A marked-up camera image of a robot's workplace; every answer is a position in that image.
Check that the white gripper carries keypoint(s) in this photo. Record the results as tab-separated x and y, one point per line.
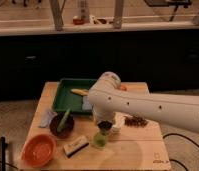
105	120

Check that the green cup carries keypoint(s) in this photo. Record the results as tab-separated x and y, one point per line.
100	139

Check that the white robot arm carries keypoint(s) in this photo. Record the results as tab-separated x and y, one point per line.
107	99

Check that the pale blue sponge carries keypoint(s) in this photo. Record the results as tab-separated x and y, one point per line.
85	104

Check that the brown pinecone cluster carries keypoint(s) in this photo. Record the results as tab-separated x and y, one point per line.
135	121

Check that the wooden block brush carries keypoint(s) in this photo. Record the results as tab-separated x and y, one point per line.
74	146

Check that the dark brown bowl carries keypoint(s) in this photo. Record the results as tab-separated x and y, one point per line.
67	130

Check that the green cucumber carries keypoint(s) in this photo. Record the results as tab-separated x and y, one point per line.
63	120

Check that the yellow corn cob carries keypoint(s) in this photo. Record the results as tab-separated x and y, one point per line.
81	92

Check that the orange ball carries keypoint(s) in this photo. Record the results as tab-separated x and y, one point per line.
123	88

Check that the green tray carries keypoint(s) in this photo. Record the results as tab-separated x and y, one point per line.
65	99

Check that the grey cloth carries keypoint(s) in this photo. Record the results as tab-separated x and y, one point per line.
46	119

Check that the orange bowl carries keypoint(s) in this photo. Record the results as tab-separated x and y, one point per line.
39	150

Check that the black stand post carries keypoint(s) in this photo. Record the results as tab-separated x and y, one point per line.
2	154

